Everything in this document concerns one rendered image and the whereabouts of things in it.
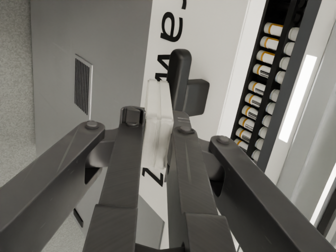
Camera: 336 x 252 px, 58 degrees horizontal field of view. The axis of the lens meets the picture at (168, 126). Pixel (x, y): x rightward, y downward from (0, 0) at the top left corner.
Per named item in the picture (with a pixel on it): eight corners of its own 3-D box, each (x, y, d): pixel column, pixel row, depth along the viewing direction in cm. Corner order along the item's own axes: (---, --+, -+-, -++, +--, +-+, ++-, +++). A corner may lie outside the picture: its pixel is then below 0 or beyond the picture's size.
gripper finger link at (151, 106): (151, 169, 16) (137, 168, 16) (153, 118, 23) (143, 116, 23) (159, 118, 15) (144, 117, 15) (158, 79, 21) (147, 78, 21)
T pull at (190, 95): (155, 141, 24) (165, 150, 23) (169, 46, 21) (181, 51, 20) (189, 134, 26) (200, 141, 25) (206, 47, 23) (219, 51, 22)
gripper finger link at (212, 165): (172, 149, 14) (235, 156, 14) (168, 109, 19) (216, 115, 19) (168, 176, 15) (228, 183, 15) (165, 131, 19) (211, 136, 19)
